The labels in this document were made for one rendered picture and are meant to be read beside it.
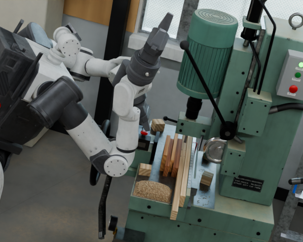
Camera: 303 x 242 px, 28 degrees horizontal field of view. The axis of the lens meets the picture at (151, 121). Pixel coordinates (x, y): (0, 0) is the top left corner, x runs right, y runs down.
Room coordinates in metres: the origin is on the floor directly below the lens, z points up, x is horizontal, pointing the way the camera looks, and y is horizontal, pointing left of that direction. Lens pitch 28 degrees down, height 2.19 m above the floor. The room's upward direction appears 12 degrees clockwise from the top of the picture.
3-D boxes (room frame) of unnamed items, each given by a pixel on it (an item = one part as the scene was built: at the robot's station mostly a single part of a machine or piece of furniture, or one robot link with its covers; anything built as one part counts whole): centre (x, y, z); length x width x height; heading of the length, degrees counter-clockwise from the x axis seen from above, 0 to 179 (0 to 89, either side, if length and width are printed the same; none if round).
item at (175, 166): (2.09, -0.13, 0.92); 0.23 x 0.02 x 0.04; 179
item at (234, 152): (2.02, -0.34, 1.02); 0.09 x 0.07 x 0.12; 179
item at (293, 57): (2.03, -0.47, 1.40); 0.10 x 0.06 x 0.16; 89
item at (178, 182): (2.01, -0.15, 0.92); 0.60 x 0.02 x 0.04; 179
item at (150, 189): (1.85, -0.06, 0.92); 0.14 x 0.09 x 0.04; 89
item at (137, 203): (2.10, -0.05, 0.87); 0.61 x 0.30 x 0.06; 179
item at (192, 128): (2.18, -0.17, 1.03); 0.14 x 0.07 x 0.09; 89
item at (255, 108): (2.02, -0.37, 1.23); 0.09 x 0.08 x 0.15; 89
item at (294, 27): (2.17, -0.44, 1.55); 0.06 x 0.02 x 0.07; 89
